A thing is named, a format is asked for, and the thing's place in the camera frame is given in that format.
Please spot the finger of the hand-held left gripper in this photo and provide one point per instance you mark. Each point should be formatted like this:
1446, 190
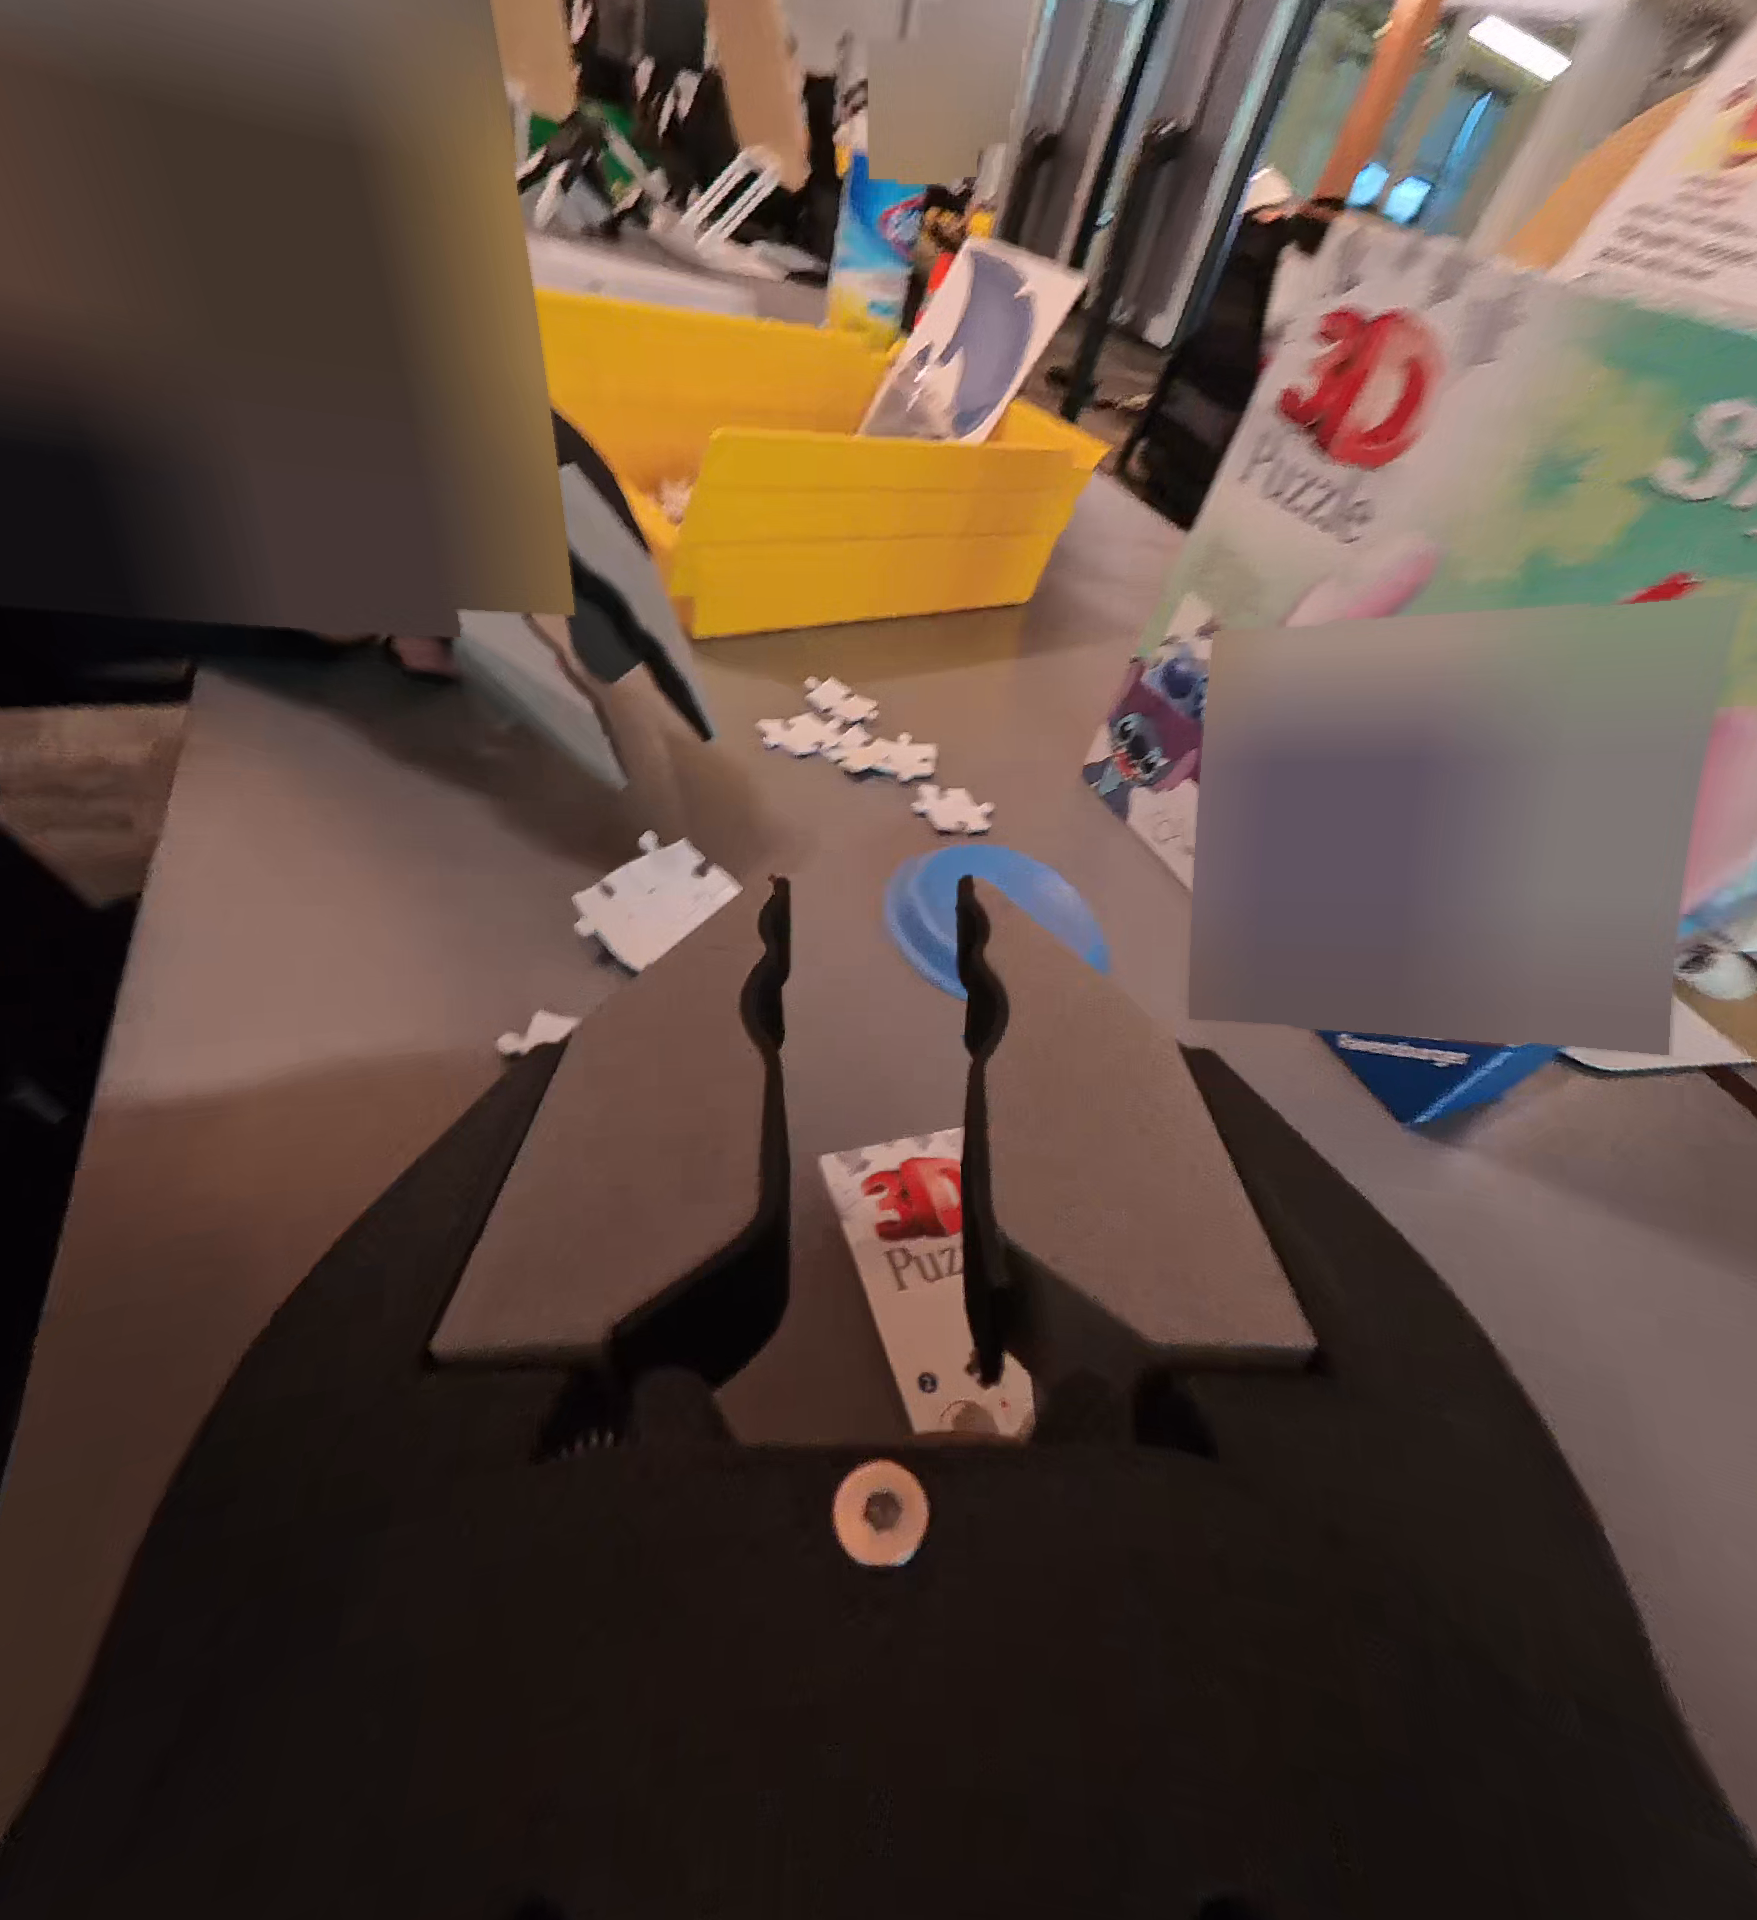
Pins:
533, 682
624, 586

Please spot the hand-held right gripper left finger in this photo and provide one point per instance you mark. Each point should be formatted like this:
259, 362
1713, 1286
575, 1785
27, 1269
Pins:
624, 1185

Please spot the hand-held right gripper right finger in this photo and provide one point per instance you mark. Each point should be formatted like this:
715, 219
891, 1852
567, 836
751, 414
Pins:
1118, 1185

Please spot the single white puzzle piece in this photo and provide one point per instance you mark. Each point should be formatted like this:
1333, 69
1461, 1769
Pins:
537, 1033

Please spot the joined white puzzle pieces patch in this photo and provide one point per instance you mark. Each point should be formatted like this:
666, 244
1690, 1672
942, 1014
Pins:
655, 900

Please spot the white puzzle instruction leaflet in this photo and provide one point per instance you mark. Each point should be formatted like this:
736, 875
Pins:
894, 1261

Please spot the blue round puzzle stand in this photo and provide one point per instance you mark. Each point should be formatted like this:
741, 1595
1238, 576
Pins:
1022, 900

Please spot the cluster of loose puzzle pieces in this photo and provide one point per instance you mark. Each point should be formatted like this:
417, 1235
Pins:
878, 751

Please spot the large colourful puzzle box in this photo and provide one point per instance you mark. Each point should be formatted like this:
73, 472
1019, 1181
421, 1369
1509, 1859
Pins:
1493, 481

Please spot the heap of pieces in bin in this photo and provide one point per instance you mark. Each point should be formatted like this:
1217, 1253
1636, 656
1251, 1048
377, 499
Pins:
666, 506

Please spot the yellow plastic bin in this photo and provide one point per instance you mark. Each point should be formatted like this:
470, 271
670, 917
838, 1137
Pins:
849, 524

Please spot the blue wipes pack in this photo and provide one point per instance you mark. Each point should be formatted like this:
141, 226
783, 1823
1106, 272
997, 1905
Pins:
866, 249

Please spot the blue and white card sheet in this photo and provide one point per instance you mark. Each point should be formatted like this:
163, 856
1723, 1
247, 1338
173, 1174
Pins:
970, 346

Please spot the black chair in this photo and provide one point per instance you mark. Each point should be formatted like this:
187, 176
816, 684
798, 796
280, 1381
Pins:
1215, 375

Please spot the white printed cardboard box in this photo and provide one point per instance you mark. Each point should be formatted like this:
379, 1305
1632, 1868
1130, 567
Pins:
1704, 166

